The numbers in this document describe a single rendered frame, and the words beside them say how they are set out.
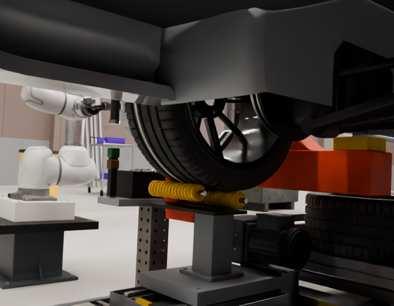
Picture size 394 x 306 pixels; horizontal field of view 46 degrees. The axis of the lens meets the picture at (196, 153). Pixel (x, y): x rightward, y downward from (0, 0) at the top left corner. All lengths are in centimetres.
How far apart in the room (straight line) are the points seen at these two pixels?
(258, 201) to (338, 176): 498
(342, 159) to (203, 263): 63
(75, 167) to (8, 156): 907
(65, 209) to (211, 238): 105
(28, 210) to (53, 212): 12
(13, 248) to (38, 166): 41
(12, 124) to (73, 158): 913
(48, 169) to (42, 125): 940
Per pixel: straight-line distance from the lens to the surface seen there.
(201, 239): 160
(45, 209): 239
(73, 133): 254
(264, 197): 674
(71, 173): 249
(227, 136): 187
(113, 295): 162
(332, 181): 178
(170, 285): 151
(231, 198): 153
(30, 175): 244
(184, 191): 151
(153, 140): 144
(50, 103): 203
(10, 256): 244
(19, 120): 1166
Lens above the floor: 59
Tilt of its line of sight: 2 degrees up
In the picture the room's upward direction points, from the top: 3 degrees clockwise
